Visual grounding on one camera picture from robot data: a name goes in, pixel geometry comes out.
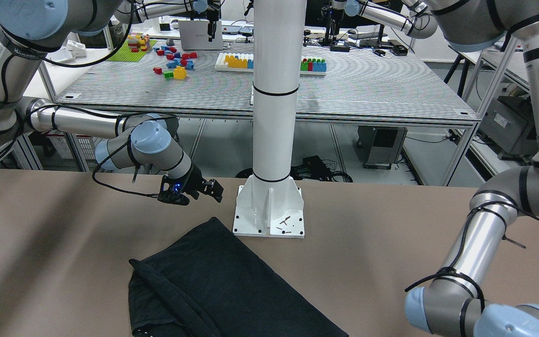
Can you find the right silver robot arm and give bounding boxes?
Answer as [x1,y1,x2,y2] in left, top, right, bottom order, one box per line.
[0,0,223,205]

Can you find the grey computer case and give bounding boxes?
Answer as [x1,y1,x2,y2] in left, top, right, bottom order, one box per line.
[357,125,407,170]

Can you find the white tray with blocks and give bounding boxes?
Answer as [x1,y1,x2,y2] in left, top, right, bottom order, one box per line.
[214,52,328,76]

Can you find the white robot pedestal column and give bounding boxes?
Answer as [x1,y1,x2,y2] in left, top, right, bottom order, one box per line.
[233,0,306,238]

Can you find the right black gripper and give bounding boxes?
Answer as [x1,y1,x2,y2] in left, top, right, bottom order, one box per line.
[182,165,224,203]

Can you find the green lego baseplate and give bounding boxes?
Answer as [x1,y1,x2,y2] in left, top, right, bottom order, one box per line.
[107,37,158,62]

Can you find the silver laptop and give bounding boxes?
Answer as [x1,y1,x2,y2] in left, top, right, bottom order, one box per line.
[178,21,223,51]

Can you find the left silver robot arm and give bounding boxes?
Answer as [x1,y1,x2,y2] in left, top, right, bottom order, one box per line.
[405,0,539,337]

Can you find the black printed t-shirt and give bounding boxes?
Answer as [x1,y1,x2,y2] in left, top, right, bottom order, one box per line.
[128,217,346,337]

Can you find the striped work table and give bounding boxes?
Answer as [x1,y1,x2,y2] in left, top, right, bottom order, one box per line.
[57,46,480,128]

